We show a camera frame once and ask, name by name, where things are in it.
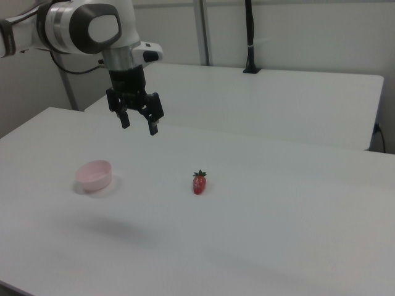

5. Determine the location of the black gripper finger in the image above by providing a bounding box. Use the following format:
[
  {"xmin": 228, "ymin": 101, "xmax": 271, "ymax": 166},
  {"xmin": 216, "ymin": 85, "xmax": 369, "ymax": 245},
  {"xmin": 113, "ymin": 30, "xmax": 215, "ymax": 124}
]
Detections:
[
  {"xmin": 106, "ymin": 89, "xmax": 131, "ymax": 130},
  {"xmin": 138, "ymin": 92, "xmax": 165, "ymax": 136}
]

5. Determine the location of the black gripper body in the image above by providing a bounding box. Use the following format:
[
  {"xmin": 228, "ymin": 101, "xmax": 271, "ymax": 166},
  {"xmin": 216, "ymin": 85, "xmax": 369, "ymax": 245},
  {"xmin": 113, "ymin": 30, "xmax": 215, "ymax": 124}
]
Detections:
[{"xmin": 106, "ymin": 67, "xmax": 149, "ymax": 112}]

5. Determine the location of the pink plastic bowl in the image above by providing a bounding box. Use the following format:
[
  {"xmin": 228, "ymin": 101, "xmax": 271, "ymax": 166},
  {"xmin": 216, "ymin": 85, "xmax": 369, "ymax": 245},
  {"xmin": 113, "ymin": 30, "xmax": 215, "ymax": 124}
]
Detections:
[{"xmin": 75, "ymin": 159, "xmax": 112, "ymax": 194}]

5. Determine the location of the red plastic strawberry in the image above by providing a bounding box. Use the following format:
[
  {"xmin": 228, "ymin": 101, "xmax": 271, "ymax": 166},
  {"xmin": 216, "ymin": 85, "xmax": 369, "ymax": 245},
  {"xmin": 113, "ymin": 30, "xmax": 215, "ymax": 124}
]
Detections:
[{"xmin": 192, "ymin": 169, "xmax": 208, "ymax": 195}]

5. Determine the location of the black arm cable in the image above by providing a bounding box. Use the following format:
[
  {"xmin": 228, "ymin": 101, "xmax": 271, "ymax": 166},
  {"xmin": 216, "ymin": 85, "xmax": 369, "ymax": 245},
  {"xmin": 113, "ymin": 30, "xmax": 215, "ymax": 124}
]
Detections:
[{"xmin": 49, "ymin": 51, "xmax": 106, "ymax": 75}]

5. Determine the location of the grey wall frame post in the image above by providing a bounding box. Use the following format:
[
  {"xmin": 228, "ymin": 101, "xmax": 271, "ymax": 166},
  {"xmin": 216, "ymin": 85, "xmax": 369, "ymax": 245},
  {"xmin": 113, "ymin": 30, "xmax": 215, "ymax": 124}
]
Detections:
[{"xmin": 193, "ymin": 0, "xmax": 214, "ymax": 66}]

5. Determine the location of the black camera pole with clamp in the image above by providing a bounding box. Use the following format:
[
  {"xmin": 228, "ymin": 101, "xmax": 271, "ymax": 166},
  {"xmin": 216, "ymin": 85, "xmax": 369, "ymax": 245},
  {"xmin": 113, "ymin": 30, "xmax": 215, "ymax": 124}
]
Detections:
[{"xmin": 243, "ymin": 0, "xmax": 262, "ymax": 75}]

